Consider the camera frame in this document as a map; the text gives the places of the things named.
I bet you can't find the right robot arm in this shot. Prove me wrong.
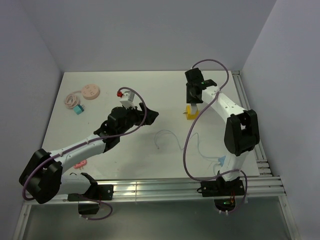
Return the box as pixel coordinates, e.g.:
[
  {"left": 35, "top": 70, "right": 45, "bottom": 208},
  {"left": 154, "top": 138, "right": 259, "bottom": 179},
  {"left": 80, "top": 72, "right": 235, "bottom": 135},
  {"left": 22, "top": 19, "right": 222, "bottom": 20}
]
[{"left": 185, "top": 68, "right": 260, "bottom": 195}]

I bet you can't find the light blue charger plug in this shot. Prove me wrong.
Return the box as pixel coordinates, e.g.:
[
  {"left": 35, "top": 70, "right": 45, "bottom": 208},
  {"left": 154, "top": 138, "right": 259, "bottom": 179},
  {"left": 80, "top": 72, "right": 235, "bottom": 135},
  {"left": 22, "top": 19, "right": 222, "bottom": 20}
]
[{"left": 217, "top": 155, "right": 226, "bottom": 167}]

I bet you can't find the pink round power strip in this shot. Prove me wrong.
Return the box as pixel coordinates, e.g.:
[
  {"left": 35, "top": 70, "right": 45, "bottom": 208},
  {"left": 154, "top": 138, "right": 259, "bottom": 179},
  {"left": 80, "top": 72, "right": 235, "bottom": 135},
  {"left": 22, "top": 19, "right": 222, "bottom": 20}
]
[{"left": 80, "top": 83, "right": 100, "bottom": 100}]

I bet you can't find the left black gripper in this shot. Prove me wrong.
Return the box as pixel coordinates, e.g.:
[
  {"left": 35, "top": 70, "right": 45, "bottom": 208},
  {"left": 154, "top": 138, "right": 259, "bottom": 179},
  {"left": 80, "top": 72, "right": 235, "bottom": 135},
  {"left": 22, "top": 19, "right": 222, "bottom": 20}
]
[{"left": 117, "top": 102, "right": 159, "bottom": 136}]

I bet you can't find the yellow cube power adapter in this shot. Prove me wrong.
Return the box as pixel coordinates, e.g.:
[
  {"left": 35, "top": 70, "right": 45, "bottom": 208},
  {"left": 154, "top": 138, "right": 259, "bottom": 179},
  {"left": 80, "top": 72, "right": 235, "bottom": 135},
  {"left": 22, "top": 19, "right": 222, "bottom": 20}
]
[{"left": 183, "top": 104, "right": 199, "bottom": 120}]

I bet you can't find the aluminium right side rail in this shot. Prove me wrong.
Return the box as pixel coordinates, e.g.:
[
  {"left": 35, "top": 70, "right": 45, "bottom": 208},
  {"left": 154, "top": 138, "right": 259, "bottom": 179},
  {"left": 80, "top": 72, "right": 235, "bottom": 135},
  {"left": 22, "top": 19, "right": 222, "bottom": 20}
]
[{"left": 231, "top": 71, "right": 272, "bottom": 177}]

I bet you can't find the pink coiled cord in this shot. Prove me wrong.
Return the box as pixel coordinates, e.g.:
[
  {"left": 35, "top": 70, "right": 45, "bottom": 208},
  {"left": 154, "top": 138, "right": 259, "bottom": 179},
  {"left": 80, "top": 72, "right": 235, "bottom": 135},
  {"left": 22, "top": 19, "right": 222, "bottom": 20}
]
[{"left": 63, "top": 91, "right": 83, "bottom": 110}]

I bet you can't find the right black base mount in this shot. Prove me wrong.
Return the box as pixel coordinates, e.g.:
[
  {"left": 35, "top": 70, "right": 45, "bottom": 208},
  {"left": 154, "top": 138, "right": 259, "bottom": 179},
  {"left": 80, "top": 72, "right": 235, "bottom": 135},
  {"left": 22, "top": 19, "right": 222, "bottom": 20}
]
[{"left": 196, "top": 177, "right": 248, "bottom": 214}]

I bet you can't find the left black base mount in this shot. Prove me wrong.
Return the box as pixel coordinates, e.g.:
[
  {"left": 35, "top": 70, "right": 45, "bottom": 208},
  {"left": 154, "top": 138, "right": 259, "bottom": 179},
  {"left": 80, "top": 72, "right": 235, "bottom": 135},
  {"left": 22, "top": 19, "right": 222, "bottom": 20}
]
[{"left": 67, "top": 184, "right": 114, "bottom": 216}]

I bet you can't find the teal plug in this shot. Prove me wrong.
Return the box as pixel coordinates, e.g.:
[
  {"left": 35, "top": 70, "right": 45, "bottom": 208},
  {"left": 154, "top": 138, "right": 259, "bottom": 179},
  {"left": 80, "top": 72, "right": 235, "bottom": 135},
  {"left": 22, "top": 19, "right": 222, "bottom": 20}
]
[{"left": 72, "top": 104, "right": 86, "bottom": 115}]

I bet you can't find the pink flat plug adapter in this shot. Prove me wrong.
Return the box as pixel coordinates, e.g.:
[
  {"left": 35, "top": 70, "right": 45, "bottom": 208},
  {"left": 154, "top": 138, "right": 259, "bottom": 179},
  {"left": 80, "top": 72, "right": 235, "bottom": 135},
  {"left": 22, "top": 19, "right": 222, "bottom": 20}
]
[{"left": 73, "top": 159, "right": 87, "bottom": 170}]

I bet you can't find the aluminium front rail frame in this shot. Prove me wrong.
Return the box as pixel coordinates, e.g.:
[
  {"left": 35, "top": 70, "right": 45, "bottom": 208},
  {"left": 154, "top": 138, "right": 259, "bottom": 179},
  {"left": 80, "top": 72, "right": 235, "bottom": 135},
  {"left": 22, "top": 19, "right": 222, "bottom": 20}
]
[{"left": 14, "top": 177, "right": 291, "bottom": 240}]

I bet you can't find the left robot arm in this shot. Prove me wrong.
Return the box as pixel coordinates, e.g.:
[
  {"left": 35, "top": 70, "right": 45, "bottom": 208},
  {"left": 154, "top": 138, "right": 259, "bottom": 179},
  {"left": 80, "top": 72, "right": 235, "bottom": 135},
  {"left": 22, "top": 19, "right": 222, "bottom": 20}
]
[{"left": 19, "top": 102, "right": 159, "bottom": 204}]

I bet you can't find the light blue thin cable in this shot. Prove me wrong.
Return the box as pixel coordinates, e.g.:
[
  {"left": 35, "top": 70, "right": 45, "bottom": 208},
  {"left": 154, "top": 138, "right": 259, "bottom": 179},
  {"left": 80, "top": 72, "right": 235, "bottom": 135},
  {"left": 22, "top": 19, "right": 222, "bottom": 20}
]
[{"left": 154, "top": 129, "right": 222, "bottom": 177}]

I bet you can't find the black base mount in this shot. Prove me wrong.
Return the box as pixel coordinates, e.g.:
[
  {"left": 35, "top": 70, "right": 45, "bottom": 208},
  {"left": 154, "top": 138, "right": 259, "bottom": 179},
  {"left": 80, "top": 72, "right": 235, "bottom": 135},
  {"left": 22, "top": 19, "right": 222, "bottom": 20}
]
[
  {"left": 196, "top": 177, "right": 248, "bottom": 214},
  {"left": 67, "top": 184, "right": 114, "bottom": 216}
]

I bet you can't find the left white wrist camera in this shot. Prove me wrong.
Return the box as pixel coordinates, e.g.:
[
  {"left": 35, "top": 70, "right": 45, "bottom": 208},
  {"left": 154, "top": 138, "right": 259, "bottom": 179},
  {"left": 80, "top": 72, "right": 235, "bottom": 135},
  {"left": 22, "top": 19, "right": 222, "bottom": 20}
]
[{"left": 117, "top": 90, "right": 135, "bottom": 109}]

